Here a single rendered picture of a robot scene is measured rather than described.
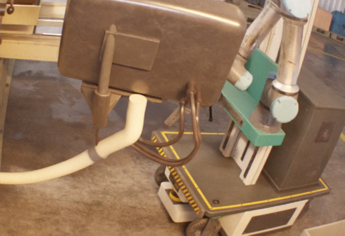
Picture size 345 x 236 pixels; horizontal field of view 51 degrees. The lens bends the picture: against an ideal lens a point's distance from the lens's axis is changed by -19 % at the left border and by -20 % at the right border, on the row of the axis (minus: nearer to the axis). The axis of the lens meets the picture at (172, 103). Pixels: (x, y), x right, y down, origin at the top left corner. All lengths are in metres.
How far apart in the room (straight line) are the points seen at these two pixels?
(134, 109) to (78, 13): 0.24
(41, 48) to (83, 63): 1.30
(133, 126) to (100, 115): 0.08
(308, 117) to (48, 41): 1.35
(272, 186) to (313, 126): 0.40
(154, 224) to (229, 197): 0.43
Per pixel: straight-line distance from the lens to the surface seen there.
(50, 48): 2.12
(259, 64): 1.98
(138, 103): 0.84
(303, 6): 1.43
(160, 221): 2.18
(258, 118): 1.71
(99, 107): 0.82
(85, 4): 0.75
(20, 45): 2.12
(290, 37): 1.47
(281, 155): 2.10
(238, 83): 1.51
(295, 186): 2.19
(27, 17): 1.89
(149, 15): 0.74
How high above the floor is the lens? 1.43
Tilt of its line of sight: 25 degrees down
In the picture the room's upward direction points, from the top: 16 degrees clockwise
